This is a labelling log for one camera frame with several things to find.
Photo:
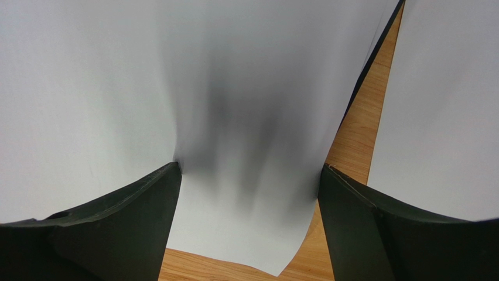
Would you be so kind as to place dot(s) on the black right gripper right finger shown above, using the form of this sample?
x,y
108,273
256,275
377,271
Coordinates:
x,y
372,236

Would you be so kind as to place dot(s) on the black clipboard folder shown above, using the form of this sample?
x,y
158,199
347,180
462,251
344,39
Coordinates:
x,y
370,58

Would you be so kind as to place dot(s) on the white paper sheet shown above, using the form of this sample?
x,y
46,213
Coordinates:
x,y
247,97
437,141

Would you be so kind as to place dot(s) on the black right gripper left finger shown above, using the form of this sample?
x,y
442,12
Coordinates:
x,y
119,236

